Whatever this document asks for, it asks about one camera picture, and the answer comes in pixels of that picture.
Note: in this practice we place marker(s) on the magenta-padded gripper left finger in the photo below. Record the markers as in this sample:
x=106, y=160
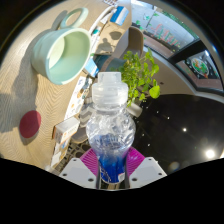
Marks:
x=78, y=171

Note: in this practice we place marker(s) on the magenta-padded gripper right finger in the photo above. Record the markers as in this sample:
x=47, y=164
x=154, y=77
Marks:
x=146, y=171

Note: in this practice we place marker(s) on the clear blue-labelled water bottle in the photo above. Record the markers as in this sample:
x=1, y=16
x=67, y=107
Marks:
x=110, y=130

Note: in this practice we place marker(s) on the white sachet strip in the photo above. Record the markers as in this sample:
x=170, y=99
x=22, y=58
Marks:
x=56, y=159

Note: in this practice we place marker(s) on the blue and white packet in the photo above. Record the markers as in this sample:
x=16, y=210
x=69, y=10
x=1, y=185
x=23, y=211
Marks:
x=61, y=146

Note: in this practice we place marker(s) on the grey zigzag striped pillow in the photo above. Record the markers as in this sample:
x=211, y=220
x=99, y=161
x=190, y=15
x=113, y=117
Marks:
x=83, y=130

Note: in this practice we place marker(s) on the white and orange box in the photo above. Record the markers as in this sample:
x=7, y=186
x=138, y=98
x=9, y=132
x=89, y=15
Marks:
x=65, y=131

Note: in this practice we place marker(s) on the group of ceiling spotlights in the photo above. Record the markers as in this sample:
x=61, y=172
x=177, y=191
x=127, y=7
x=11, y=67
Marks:
x=210, y=153

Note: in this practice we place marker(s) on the flat round red coaster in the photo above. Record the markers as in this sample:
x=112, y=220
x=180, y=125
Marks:
x=30, y=124

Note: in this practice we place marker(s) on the green potted plant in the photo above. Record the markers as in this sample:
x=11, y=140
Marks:
x=138, y=73

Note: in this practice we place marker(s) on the small blue carton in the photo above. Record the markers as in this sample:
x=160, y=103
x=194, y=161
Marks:
x=91, y=67

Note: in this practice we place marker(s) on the light green ceramic mug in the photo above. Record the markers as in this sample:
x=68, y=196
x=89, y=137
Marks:
x=66, y=56

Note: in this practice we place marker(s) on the dark-framed window with decals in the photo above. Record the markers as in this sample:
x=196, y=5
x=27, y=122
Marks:
x=160, y=33

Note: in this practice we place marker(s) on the white tube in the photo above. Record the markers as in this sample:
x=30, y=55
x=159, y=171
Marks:
x=100, y=21

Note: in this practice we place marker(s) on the flat blue card box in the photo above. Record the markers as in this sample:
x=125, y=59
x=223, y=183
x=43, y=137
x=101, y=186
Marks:
x=119, y=15

